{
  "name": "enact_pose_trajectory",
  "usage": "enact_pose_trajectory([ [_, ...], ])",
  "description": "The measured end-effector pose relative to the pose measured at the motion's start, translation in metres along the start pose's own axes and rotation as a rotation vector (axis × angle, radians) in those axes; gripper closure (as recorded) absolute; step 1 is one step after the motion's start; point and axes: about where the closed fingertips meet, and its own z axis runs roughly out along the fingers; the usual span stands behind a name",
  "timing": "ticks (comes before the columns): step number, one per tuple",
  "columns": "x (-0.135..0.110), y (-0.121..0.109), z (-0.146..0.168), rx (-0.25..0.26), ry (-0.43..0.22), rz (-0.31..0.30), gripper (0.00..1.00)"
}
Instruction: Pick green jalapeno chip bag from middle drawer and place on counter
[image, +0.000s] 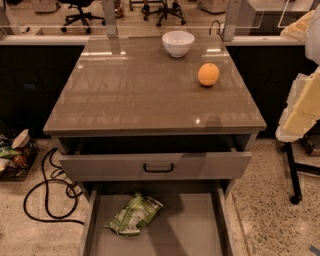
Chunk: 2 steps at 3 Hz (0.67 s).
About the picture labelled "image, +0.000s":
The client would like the metal post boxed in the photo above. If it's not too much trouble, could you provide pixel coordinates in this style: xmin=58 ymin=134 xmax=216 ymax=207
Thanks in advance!
xmin=102 ymin=0 xmax=118 ymax=38
xmin=222 ymin=0 xmax=242 ymax=42

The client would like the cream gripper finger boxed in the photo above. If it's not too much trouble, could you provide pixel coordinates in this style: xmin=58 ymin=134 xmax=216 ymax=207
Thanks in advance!
xmin=275 ymin=72 xmax=320 ymax=142
xmin=280 ymin=10 xmax=314 ymax=42

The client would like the grey upper drawer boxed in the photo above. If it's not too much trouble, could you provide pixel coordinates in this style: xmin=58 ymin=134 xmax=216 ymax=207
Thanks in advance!
xmin=59 ymin=136 xmax=252 ymax=181

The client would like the black wire basket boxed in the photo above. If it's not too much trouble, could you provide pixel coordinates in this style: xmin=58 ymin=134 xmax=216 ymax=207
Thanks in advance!
xmin=0 ymin=140 xmax=39 ymax=182

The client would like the black stand leg with caster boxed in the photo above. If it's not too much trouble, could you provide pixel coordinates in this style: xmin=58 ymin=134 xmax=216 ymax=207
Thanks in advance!
xmin=281 ymin=142 xmax=320 ymax=205

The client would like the black cable behind counter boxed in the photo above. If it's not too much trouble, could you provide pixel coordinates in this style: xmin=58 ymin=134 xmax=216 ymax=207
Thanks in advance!
xmin=208 ymin=19 xmax=225 ymax=36

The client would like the green snack bag in basket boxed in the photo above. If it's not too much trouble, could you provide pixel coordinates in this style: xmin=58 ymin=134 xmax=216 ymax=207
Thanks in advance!
xmin=0 ymin=146 xmax=22 ymax=159

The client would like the white ceramic bowl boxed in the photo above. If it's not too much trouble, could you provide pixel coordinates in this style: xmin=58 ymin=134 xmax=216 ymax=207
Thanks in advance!
xmin=162 ymin=31 xmax=195 ymax=58

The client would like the black floor cable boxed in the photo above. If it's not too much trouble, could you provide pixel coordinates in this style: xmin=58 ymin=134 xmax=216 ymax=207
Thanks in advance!
xmin=22 ymin=147 xmax=86 ymax=226

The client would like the black drawer handle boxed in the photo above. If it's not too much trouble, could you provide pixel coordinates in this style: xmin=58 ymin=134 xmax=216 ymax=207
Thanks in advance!
xmin=143 ymin=163 xmax=175 ymax=174

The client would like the metal post right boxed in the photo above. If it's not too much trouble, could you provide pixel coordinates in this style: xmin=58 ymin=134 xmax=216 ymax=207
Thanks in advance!
xmin=222 ymin=0 xmax=242 ymax=42

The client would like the grey drawer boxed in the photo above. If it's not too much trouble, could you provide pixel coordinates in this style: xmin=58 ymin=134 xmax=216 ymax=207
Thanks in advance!
xmin=79 ymin=189 xmax=237 ymax=256
xmin=59 ymin=136 xmax=252 ymax=181

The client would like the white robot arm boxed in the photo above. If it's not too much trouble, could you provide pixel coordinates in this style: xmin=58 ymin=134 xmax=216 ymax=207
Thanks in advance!
xmin=275 ymin=5 xmax=320 ymax=142

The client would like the orange fruit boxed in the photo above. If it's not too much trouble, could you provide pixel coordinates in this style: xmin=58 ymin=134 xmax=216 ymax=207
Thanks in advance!
xmin=197 ymin=63 xmax=220 ymax=87

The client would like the grey middle drawer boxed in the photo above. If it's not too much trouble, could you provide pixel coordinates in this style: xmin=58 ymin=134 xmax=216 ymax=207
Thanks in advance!
xmin=79 ymin=189 xmax=237 ymax=256

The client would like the metal post left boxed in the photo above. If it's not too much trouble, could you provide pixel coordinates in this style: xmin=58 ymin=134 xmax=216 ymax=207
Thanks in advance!
xmin=102 ymin=0 xmax=118 ymax=38

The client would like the black office chair left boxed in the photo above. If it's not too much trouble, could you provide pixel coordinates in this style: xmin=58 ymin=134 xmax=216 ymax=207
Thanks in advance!
xmin=58 ymin=0 xmax=105 ymax=34

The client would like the green jalapeno chip bag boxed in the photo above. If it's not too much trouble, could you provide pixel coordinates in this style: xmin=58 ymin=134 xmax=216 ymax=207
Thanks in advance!
xmin=104 ymin=193 xmax=163 ymax=237

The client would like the white bowl in basket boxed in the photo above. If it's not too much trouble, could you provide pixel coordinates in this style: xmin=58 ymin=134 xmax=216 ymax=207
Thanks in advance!
xmin=12 ymin=129 xmax=30 ymax=149

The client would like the grey cabinet with counter top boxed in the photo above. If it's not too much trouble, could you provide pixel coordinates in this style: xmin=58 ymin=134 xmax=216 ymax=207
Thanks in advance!
xmin=44 ymin=37 xmax=265 ymax=195

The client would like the black office chair centre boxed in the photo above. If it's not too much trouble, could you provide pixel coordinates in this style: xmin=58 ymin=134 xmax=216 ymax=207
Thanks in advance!
xmin=141 ymin=0 xmax=186 ymax=27

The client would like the black office chair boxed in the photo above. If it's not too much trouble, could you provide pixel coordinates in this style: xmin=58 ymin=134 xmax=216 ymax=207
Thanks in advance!
xmin=141 ymin=0 xmax=186 ymax=27
xmin=58 ymin=0 xmax=105 ymax=34

